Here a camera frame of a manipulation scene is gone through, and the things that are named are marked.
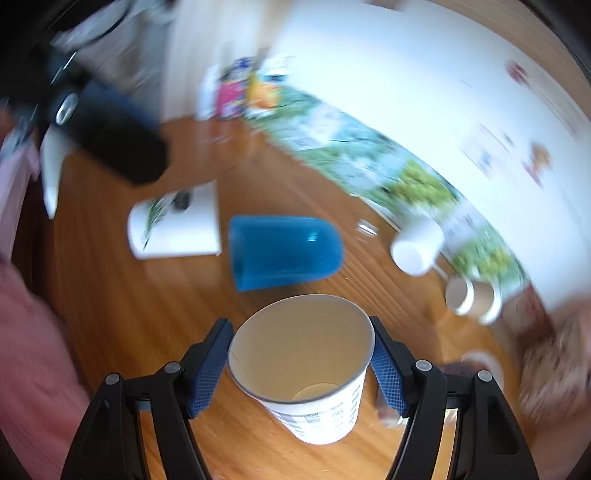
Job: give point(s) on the small clear plastic piece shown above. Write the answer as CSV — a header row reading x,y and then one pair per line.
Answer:
x,y
365,229

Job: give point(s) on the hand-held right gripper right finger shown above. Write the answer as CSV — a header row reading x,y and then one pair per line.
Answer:
x,y
388,376

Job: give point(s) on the brown blurred object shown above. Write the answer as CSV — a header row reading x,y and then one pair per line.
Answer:
x,y
554,360

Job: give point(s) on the colourful packets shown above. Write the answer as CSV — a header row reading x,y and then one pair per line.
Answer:
x,y
240,90

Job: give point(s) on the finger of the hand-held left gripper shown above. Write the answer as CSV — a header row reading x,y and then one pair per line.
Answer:
x,y
122,134

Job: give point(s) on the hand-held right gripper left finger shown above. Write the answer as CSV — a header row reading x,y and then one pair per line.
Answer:
x,y
207,374

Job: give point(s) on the white paper cup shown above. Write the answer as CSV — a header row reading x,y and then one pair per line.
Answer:
x,y
300,350

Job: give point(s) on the wall sticker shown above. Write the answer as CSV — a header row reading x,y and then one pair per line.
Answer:
x,y
487,147
518,71
538,161

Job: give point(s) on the small white cup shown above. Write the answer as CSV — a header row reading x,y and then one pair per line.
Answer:
x,y
415,249

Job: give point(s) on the blue plastic cup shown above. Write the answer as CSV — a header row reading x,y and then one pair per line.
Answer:
x,y
284,251

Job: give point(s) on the white cup with leaf print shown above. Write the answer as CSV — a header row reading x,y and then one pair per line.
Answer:
x,y
184,230

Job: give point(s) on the person's pink clothing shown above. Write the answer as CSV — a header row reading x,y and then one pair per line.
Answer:
x,y
32,369

